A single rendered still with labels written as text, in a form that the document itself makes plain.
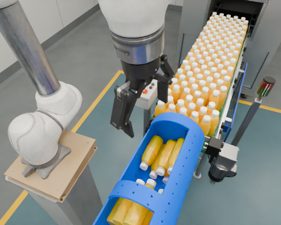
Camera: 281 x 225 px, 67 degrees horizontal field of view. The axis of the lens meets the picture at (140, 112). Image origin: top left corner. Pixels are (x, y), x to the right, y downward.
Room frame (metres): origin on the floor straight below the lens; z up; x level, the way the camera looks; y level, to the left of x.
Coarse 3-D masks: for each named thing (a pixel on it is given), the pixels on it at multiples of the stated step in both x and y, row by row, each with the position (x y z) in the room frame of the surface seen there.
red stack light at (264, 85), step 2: (262, 80) 0.95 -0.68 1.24; (262, 82) 0.93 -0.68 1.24; (264, 82) 0.92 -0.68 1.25; (260, 84) 0.94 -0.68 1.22; (262, 84) 0.93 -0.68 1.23; (264, 84) 0.92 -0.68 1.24; (266, 84) 0.91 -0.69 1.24; (268, 84) 0.90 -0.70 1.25; (270, 84) 0.90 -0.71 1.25; (272, 84) 0.90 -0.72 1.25; (260, 86) 0.93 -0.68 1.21; (262, 86) 0.92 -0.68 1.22; (264, 86) 0.91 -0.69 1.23; (266, 86) 0.91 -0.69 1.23; (268, 86) 0.90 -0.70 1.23; (270, 86) 0.90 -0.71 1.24; (272, 86) 0.90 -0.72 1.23; (264, 88) 0.91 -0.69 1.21; (266, 88) 0.90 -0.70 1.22; (268, 88) 0.90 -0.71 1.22; (270, 88) 0.90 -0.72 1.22
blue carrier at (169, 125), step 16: (160, 128) 0.73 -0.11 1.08; (176, 128) 0.69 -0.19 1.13; (192, 128) 0.63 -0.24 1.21; (144, 144) 0.64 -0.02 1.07; (192, 144) 0.55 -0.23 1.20; (176, 160) 0.45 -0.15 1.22; (192, 160) 0.48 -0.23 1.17; (128, 176) 0.47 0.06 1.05; (144, 176) 0.50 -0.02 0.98; (160, 176) 0.51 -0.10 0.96; (176, 176) 0.39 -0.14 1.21; (112, 192) 0.34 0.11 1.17; (128, 192) 0.32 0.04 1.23; (144, 192) 0.31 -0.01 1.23; (176, 192) 0.33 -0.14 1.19; (160, 208) 0.27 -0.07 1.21; (176, 208) 0.28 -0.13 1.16; (96, 224) 0.25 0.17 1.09; (160, 224) 0.22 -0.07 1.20
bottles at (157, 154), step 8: (152, 144) 0.63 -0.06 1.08; (160, 144) 0.64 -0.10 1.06; (168, 144) 0.62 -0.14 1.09; (144, 152) 0.59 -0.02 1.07; (152, 152) 0.58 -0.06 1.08; (160, 152) 0.61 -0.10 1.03; (168, 152) 0.57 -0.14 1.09; (144, 160) 0.54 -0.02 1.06; (152, 160) 0.55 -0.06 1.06; (160, 160) 0.53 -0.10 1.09; (168, 160) 0.53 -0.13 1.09; (144, 168) 0.51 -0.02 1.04; (152, 168) 0.53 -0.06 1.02; (160, 168) 0.49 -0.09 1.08; (168, 168) 0.50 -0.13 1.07; (152, 176) 0.49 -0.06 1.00; (168, 176) 0.48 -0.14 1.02; (120, 200) 0.35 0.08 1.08; (112, 208) 0.32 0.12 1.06; (112, 216) 0.28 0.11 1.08; (112, 224) 0.27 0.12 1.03
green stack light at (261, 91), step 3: (258, 87) 0.95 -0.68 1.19; (261, 87) 0.92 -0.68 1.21; (258, 90) 0.93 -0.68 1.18; (261, 90) 0.92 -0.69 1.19; (264, 90) 0.91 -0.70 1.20; (267, 90) 0.90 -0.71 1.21; (270, 90) 0.91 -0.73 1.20; (258, 93) 0.92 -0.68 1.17; (261, 93) 0.91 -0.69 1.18; (264, 93) 0.90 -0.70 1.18; (267, 93) 0.90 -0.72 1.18
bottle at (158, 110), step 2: (156, 106) 0.93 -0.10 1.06; (158, 106) 0.91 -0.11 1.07; (162, 106) 0.91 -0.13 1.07; (164, 106) 0.92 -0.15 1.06; (156, 108) 0.91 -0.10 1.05; (158, 108) 0.90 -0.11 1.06; (160, 108) 0.90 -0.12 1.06; (162, 108) 0.90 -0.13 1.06; (164, 108) 0.91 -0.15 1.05; (156, 110) 0.91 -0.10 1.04; (158, 110) 0.90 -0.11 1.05; (160, 110) 0.90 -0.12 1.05; (162, 110) 0.90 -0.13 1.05; (164, 110) 0.90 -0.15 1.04; (156, 112) 0.90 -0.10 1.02; (158, 112) 0.89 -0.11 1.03; (160, 112) 0.89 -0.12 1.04; (162, 112) 0.89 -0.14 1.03; (154, 114) 0.92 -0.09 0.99; (156, 114) 0.90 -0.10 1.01; (158, 114) 0.89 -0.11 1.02; (154, 116) 0.92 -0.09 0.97; (156, 116) 0.90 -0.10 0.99
